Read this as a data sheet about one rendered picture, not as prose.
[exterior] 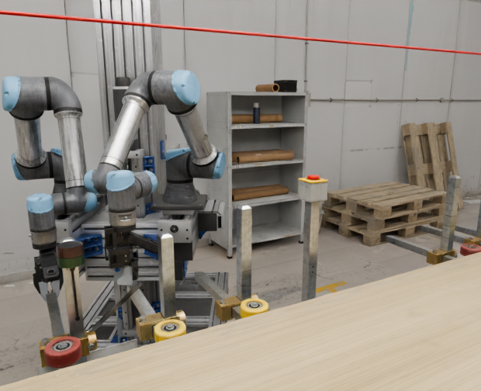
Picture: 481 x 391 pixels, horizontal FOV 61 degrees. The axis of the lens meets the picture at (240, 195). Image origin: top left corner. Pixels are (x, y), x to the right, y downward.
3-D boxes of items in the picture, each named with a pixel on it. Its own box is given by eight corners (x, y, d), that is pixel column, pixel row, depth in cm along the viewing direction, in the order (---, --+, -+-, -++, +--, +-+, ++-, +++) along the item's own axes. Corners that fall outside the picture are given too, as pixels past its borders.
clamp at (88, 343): (40, 357, 107) (38, 340, 106) (95, 343, 113) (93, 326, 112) (41, 369, 102) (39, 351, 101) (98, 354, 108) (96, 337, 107)
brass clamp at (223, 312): (214, 313, 131) (214, 299, 130) (250, 304, 137) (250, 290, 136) (223, 323, 126) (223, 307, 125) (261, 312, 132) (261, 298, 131)
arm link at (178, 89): (199, 162, 187) (155, 62, 144) (230, 164, 182) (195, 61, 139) (192, 183, 180) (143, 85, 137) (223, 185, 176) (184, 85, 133)
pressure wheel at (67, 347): (47, 381, 102) (43, 339, 99) (81, 371, 105) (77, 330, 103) (50, 401, 95) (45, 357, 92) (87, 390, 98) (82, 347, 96)
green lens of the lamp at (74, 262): (57, 261, 100) (55, 253, 100) (82, 257, 103) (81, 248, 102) (59, 270, 95) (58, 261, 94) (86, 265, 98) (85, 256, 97)
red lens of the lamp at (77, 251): (55, 251, 100) (54, 243, 99) (81, 247, 102) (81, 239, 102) (57, 260, 94) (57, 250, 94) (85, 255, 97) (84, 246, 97)
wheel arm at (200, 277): (194, 282, 154) (194, 271, 153) (202, 279, 155) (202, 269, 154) (252, 340, 117) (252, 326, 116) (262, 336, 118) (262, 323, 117)
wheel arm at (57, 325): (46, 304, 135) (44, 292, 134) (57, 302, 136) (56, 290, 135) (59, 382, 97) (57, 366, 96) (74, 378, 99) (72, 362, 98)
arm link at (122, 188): (140, 170, 119) (123, 174, 111) (143, 206, 121) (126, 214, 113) (117, 168, 121) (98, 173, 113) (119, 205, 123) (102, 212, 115)
